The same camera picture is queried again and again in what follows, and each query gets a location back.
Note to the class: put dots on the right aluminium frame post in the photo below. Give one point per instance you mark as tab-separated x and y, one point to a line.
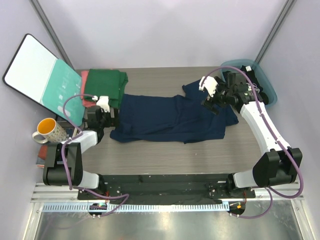
282	16

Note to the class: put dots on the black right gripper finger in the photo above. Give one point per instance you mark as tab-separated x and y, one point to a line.
214	110
209	103

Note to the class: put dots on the navy blue t shirt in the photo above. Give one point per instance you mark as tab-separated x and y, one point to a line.
181	118

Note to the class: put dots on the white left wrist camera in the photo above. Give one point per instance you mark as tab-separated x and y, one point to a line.
102	102

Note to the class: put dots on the left aluminium frame post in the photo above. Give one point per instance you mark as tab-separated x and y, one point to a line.
50	31

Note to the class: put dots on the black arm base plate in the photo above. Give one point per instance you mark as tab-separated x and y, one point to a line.
174	188

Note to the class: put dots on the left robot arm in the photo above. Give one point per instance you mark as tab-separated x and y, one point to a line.
63	165

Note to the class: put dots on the aluminium frame post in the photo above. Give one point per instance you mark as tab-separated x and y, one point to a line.
282	16
50	31

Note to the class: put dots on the red small box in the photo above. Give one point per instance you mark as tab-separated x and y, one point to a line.
42	154

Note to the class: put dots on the stack of books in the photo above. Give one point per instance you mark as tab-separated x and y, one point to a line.
70	132

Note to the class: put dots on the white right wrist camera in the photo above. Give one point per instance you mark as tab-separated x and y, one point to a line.
209	84

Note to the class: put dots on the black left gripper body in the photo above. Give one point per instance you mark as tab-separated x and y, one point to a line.
107	121

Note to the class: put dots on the yellow inside floral mug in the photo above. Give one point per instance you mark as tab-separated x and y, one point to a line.
49	130

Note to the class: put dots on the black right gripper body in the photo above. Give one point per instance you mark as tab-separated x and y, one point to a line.
222	95

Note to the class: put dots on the white and teal board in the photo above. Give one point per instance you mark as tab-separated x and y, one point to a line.
37	73

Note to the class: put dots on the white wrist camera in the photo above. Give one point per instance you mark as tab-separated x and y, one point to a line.
209	84
102	102

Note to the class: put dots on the folded green t shirt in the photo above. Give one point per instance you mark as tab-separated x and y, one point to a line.
107	82

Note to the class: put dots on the teal plastic bin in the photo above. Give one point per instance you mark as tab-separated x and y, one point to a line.
265	75

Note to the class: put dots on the black printed t shirt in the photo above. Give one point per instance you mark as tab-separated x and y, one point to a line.
260	82

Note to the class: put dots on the aluminium front rail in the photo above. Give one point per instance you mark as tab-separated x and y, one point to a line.
61	199

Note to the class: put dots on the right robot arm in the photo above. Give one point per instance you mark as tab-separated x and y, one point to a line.
279	163

